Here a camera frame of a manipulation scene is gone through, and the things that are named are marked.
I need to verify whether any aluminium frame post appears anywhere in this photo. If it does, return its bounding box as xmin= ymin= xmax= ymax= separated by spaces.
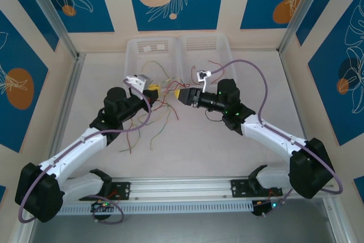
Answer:
xmin=20 ymin=0 xmax=86 ymax=61
xmin=280 ymin=0 xmax=328 ymax=53

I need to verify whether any slotted grey cable duct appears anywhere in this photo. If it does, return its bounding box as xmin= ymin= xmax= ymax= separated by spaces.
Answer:
xmin=56 ymin=200 xmax=254 ymax=216

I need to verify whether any left aluminium frame post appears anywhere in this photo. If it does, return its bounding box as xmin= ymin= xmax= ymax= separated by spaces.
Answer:
xmin=20 ymin=0 xmax=86 ymax=61

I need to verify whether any right controller board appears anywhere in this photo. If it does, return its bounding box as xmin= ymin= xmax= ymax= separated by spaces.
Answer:
xmin=251 ymin=199 xmax=282 ymax=218

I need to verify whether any left controller board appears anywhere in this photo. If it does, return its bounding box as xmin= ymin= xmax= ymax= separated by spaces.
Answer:
xmin=90 ymin=200 xmax=115 ymax=214

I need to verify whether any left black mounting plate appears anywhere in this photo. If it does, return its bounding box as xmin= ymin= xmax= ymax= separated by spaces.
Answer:
xmin=78 ymin=182 xmax=132 ymax=201

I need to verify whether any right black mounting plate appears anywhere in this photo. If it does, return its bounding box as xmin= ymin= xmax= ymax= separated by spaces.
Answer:
xmin=230 ymin=179 xmax=257 ymax=198

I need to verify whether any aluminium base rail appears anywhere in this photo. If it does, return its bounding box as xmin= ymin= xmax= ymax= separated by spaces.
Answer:
xmin=65 ymin=176 xmax=291 ymax=200

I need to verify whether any black mounting plate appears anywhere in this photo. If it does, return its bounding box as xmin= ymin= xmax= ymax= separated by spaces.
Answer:
xmin=230 ymin=179 xmax=257 ymax=198
xmin=78 ymin=182 xmax=132 ymax=201

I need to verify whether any right aluminium frame post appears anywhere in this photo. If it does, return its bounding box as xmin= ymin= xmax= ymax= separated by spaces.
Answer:
xmin=280 ymin=0 xmax=328 ymax=53

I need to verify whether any long yellow green blue wire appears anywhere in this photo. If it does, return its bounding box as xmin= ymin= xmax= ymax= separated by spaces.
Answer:
xmin=119 ymin=76 xmax=183 ymax=153

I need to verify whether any right aluminium side rail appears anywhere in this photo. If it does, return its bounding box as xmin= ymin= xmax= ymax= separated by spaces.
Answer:
xmin=277 ymin=51 xmax=352 ymax=243

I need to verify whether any controller board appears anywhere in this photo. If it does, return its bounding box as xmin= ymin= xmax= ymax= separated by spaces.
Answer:
xmin=251 ymin=199 xmax=282 ymax=218
xmin=90 ymin=200 xmax=115 ymax=214

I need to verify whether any left aluminium side rail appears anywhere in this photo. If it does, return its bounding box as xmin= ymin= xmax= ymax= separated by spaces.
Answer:
xmin=11 ymin=53 xmax=86 ymax=243

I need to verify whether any white plastic basket with label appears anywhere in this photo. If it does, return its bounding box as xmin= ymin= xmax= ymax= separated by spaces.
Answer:
xmin=124 ymin=36 xmax=181 ymax=92

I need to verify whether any aluminium side rail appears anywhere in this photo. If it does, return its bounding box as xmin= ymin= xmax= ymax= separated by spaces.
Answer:
xmin=277 ymin=51 xmax=352 ymax=243
xmin=11 ymin=53 xmax=86 ymax=243

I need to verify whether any thin black motor cable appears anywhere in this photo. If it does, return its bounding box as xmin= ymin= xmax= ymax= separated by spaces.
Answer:
xmin=205 ymin=109 xmax=225 ymax=122

